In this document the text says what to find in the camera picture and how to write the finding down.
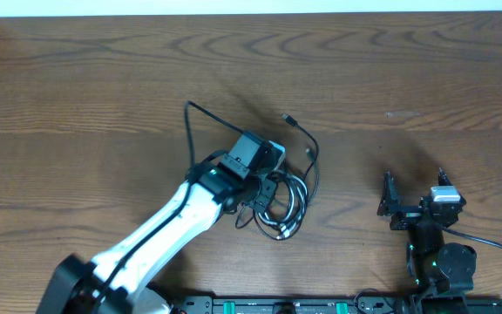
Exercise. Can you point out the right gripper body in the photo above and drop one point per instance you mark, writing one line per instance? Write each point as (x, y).
(407, 215)

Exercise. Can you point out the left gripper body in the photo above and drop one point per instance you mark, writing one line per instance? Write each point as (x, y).
(261, 194)

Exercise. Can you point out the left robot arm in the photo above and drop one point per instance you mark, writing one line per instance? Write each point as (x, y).
(115, 280)

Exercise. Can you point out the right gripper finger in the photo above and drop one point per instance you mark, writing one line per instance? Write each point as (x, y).
(390, 199)
(443, 179)

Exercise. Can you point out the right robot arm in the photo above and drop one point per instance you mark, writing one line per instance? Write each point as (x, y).
(443, 270)

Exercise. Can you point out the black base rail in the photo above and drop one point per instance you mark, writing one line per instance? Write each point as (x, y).
(368, 303)

